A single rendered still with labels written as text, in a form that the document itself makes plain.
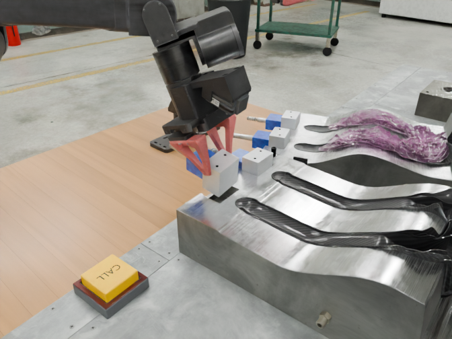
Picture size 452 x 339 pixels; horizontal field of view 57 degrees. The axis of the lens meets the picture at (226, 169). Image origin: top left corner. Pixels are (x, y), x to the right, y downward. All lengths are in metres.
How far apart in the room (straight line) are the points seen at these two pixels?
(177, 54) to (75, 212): 0.40
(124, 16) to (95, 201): 0.42
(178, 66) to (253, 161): 0.23
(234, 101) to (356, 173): 0.39
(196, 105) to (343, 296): 0.32
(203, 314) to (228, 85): 0.32
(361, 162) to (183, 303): 0.44
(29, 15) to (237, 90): 0.28
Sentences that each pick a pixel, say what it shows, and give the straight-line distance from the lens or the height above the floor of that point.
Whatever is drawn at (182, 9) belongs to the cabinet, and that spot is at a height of 0.20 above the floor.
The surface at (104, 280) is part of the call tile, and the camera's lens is 0.65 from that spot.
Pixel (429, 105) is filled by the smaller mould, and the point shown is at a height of 0.84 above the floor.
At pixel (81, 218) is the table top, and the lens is 0.84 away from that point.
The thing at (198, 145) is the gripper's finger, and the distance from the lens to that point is 0.61.
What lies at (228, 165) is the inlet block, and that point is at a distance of 0.66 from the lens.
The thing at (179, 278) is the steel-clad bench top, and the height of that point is 0.80.
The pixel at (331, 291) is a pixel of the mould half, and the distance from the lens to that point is 0.56.
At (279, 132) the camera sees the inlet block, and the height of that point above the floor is 0.88.
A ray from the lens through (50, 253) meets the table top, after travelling 0.78.
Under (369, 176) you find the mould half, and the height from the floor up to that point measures 0.85.
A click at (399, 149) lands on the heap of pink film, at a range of 0.90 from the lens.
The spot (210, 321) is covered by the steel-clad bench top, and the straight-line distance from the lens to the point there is 0.62.
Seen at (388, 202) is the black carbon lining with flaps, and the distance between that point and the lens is 0.70.
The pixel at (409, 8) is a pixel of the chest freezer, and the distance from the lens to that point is 7.41.
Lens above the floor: 1.28
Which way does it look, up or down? 30 degrees down
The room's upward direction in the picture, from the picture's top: straight up
